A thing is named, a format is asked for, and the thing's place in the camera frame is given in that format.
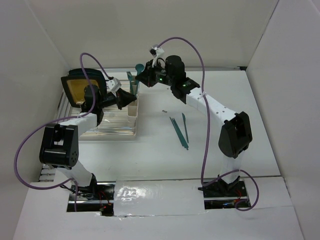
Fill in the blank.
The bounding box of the white dish drying rack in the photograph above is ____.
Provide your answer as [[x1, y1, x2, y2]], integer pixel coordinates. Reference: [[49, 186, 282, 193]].
[[55, 79, 138, 141]]

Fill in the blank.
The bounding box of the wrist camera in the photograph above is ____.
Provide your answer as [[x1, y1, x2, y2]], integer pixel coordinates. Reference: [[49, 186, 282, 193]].
[[149, 45, 165, 59], [106, 77, 122, 94]]

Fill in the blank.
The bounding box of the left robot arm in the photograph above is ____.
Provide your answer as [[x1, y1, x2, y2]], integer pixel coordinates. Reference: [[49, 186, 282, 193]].
[[39, 85, 137, 200]]

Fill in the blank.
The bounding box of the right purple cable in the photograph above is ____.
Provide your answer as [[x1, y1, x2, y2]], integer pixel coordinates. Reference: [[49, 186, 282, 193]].
[[156, 36, 260, 212]]

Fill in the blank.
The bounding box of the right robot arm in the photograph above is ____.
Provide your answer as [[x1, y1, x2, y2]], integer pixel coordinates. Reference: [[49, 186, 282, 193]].
[[135, 55, 253, 196]]

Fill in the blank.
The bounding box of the yellow plate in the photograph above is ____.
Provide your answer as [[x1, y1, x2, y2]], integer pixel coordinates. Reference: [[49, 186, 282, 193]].
[[61, 75, 99, 108]]

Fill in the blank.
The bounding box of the white utensil holder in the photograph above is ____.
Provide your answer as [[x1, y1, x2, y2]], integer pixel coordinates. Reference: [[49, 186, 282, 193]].
[[127, 88, 139, 124]]

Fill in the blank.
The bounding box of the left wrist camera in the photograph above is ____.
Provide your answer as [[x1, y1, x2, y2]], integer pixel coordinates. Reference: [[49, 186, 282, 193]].
[[106, 77, 122, 94]]

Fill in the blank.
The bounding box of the green plastic fork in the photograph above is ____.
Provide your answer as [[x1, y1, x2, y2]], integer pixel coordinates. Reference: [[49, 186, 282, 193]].
[[126, 71, 134, 94]]

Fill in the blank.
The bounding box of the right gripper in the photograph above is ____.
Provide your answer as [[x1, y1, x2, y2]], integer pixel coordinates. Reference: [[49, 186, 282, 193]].
[[135, 59, 174, 88]]

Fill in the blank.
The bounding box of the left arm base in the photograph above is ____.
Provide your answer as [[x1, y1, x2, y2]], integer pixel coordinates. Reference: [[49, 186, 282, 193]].
[[63, 181, 116, 217]]

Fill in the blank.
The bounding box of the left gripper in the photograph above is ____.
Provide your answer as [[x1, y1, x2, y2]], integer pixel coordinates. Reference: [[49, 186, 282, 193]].
[[97, 87, 137, 110]]

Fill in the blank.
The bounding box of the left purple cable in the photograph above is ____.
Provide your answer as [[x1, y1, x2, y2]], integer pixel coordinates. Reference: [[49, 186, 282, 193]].
[[13, 52, 113, 212]]

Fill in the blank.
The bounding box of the purple cable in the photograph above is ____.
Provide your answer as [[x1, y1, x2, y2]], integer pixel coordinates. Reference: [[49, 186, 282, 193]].
[[13, 52, 113, 212], [156, 36, 260, 212]]

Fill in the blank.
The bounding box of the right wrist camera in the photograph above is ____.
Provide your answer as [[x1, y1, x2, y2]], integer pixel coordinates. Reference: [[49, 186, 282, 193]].
[[149, 45, 165, 59]]

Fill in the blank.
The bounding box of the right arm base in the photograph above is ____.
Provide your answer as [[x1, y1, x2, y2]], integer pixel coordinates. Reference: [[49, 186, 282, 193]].
[[197, 180, 251, 210]]

